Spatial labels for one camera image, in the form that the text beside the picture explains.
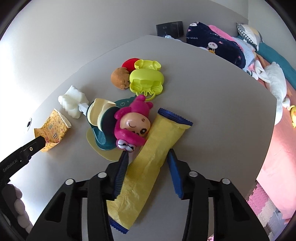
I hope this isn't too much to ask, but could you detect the pink fleece blanket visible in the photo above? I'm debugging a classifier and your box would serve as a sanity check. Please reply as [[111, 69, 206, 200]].
[[208, 25, 243, 51]]

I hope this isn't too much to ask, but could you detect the foam puzzle floor mat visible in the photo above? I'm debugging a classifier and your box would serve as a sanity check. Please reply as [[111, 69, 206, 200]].
[[247, 182, 295, 240]]

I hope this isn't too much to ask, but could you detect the red heart plush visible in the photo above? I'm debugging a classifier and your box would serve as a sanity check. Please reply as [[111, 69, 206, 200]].
[[122, 58, 139, 72]]

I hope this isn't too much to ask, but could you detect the lime green plastic toy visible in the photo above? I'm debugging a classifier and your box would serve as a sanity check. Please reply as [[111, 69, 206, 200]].
[[129, 59, 164, 101]]

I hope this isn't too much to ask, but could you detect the black wall switch panel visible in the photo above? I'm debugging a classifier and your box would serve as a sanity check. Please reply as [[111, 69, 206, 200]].
[[156, 21, 184, 38]]

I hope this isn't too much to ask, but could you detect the white goose plush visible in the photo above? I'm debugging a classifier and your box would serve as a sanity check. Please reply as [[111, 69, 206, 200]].
[[254, 60, 290, 126]]

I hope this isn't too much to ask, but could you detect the light blue small cloth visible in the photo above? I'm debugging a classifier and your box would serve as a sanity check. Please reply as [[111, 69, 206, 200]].
[[164, 35, 183, 43]]

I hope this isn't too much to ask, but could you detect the teal long pillow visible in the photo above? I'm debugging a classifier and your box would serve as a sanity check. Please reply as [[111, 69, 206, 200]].
[[237, 34, 296, 91]]

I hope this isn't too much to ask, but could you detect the teal cream toy dish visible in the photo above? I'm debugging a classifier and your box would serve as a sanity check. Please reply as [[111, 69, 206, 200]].
[[86, 96, 135, 161]]

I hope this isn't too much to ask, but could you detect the brown capybara plush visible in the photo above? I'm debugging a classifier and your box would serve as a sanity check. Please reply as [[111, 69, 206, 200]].
[[110, 67, 130, 90]]

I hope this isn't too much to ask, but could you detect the pink hooded doll toy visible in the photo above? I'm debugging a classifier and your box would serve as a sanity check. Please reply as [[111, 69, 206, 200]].
[[114, 95, 153, 153]]

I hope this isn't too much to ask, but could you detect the yellow blue snack wrapper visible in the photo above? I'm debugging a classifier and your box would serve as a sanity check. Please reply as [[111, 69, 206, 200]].
[[107, 108, 193, 234]]

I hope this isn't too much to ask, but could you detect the navy rabbit blanket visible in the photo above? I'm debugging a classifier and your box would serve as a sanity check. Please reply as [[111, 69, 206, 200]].
[[186, 22, 246, 69]]

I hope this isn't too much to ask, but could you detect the patterned square pillow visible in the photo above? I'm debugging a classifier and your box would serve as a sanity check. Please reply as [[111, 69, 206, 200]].
[[236, 23, 263, 51]]

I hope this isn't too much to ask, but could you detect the grey bedside desk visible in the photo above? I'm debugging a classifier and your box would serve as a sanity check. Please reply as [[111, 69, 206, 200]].
[[1, 36, 276, 240]]

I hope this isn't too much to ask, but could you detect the yellow patterned paper box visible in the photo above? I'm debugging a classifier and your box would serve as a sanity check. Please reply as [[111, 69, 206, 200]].
[[34, 109, 72, 152]]

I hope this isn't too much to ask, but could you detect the yellow chick plush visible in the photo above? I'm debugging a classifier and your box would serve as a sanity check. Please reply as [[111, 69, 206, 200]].
[[288, 105, 296, 128]]

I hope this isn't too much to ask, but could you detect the light blue blanket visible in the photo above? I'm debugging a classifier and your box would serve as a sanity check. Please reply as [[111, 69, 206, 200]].
[[233, 37, 255, 68]]

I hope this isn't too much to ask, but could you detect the pink bed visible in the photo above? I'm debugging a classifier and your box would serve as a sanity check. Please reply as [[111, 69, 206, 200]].
[[248, 53, 296, 220]]

